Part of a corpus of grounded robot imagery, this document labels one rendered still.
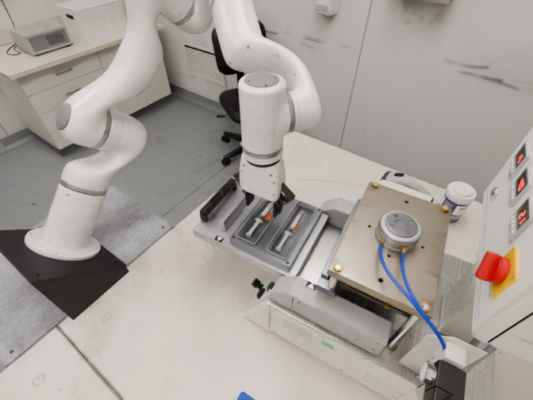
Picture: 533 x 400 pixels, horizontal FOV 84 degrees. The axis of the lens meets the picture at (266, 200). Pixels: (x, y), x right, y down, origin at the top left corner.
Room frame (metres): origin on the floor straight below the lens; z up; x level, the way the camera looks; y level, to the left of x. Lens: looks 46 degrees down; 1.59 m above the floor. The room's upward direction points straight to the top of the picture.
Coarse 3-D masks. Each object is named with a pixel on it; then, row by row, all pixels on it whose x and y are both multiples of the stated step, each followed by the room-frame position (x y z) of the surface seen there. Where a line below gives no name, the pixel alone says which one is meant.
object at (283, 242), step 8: (296, 208) 0.53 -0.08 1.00; (304, 208) 0.53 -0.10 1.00; (312, 208) 0.53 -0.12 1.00; (288, 216) 0.50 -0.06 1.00; (296, 216) 0.50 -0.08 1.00; (304, 216) 0.50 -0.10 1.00; (288, 224) 0.47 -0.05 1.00; (296, 224) 0.47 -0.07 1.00; (304, 224) 0.47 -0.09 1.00; (280, 232) 0.45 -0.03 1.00; (288, 232) 0.45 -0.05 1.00; (296, 232) 0.45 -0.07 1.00; (272, 240) 0.42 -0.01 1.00; (280, 240) 0.42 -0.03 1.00; (288, 240) 0.42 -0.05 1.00; (296, 240) 0.42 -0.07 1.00; (272, 248) 0.40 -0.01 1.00; (280, 248) 0.40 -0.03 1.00; (288, 248) 0.40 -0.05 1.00
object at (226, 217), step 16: (240, 192) 0.62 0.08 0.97; (224, 208) 0.56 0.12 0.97; (240, 208) 0.54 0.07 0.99; (208, 224) 0.50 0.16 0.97; (224, 224) 0.48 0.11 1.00; (320, 224) 0.50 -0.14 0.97; (208, 240) 0.46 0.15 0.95; (224, 240) 0.45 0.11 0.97; (240, 256) 0.41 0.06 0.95; (256, 256) 0.40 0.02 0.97; (304, 256) 0.40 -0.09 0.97; (272, 272) 0.37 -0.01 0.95; (288, 272) 0.36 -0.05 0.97
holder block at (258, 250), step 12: (288, 204) 0.55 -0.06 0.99; (276, 228) 0.47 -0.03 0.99; (312, 228) 0.47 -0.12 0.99; (240, 240) 0.43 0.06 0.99; (264, 240) 0.43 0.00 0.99; (300, 240) 0.43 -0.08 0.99; (252, 252) 0.41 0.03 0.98; (264, 252) 0.40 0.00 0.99; (300, 252) 0.41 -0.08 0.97; (276, 264) 0.37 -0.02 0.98; (288, 264) 0.36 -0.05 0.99
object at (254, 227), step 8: (264, 200) 0.56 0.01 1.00; (264, 208) 0.53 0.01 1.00; (272, 208) 0.53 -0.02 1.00; (256, 216) 0.50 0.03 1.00; (264, 216) 0.50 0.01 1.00; (272, 216) 0.50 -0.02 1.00; (248, 224) 0.47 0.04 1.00; (256, 224) 0.47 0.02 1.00; (264, 224) 0.47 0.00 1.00; (240, 232) 0.45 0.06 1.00; (248, 232) 0.45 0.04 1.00; (256, 232) 0.45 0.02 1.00; (248, 240) 0.42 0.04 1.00; (256, 240) 0.42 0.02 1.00
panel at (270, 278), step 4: (268, 276) 0.45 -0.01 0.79; (272, 276) 0.42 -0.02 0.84; (264, 280) 0.45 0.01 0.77; (268, 280) 0.42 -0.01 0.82; (272, 280) 0.40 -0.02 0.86; (276, 280) 0.37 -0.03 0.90; (264, 284) 0.42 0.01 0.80; (264, 288) 0.38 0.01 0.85; (256, 292) 0.41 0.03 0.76; (264, 292) 0.37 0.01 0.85; (268, 292) 0.35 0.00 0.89; (260, 296) 0.36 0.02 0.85; (264, 296) 0.34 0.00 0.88; (268, 296) 0.33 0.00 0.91; (252, 300) 0.38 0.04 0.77; (256, 300) 0.36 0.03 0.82; (260, 300) 0.34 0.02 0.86; (252, 304) 0.36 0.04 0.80; (248, 308) 0.36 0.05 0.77
